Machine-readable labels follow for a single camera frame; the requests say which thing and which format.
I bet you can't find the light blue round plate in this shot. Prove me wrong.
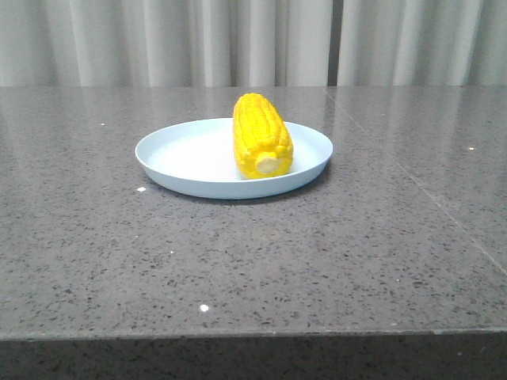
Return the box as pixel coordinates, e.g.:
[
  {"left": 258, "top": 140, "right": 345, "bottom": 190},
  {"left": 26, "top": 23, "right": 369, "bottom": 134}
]
[{"left": 135, "top": 118, "right": 334, "bottom": 200}]

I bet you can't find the grey pleated curtain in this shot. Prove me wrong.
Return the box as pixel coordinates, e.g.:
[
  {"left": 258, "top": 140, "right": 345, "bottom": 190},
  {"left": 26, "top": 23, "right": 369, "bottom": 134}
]
[
  {"left": 1, "top": 1, "right": 334, "bottom": 87},
  {"left": 337, "top": 1, "right": 506, "bottom": 86}
]

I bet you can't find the yellow corn cob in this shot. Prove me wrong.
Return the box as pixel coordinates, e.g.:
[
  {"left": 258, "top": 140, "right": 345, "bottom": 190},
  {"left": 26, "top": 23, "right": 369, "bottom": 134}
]
[{"left": 233, "top": 93, "right": 294, "bottom": 179}]

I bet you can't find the grey pleated curtain right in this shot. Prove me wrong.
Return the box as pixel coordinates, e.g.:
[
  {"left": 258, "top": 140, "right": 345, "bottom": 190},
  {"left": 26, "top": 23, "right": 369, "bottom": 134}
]
[{"left": 337, "top": 1, "right": 506, "bottom": 86}]

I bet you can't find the grey pleated curtain left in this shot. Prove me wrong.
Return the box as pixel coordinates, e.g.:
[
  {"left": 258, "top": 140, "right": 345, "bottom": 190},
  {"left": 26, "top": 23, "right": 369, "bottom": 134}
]
[{"left": 1, "top": 1, "right": 334, "bottom": 87}]

